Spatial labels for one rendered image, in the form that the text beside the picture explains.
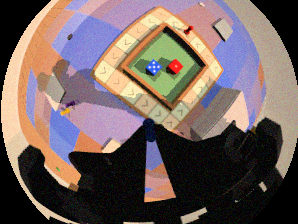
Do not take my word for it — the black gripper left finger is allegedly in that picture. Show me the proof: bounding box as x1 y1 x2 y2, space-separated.
68 125 146 202

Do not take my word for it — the red die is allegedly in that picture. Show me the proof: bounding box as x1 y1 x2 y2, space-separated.
166 59 184 75

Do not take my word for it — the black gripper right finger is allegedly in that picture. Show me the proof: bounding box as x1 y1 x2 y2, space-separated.
153 123 235 197

